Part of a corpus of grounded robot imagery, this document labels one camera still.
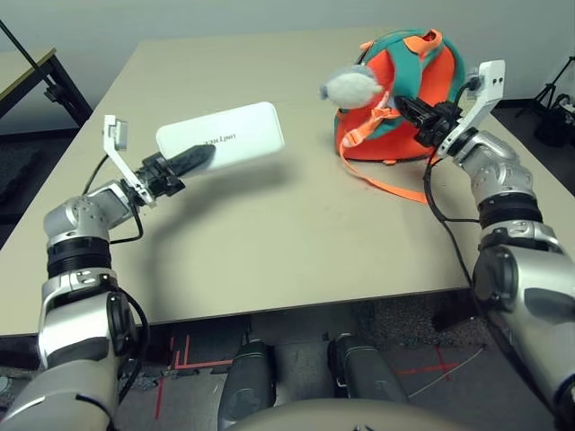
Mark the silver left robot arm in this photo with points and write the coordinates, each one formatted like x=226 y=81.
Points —
x=76 y=314

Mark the black bag with bottles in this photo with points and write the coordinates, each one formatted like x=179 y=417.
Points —
x=552 y=128

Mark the dark left robot leg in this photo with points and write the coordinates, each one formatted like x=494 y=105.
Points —
x=249 y=381

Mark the dark robot leg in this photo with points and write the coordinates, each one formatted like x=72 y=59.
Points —
x=366 y=372
x=249 y=381

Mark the black frame wooden side table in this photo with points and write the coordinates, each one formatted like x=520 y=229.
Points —
x=67 y=90

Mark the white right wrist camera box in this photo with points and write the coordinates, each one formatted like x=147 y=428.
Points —
x=489 y=78

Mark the white pencil case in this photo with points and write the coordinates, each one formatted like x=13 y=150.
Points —
x=251 y=130

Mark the dark right robot leg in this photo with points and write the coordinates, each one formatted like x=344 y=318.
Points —
x=366 y=372

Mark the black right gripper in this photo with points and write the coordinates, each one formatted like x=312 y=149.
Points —
x=438 y=123

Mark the teal and orange backpack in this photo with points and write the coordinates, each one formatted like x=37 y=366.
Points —
x=359 y=143

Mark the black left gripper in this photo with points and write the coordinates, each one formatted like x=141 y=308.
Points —
x=157 y=177

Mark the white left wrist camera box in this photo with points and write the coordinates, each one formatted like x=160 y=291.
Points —
x=117 y=134

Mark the gray plush charm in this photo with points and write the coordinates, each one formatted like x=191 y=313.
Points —
x=355 y=87

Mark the red floor tape lines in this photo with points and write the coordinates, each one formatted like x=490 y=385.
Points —
x=202 y=363

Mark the beige robot torso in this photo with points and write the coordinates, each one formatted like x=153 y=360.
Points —
x=346 y=415

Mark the red floor tape cross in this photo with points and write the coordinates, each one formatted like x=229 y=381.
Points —
x=427 y=369

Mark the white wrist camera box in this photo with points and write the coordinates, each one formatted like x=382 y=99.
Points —
x=489 y=78
x=117 y=134

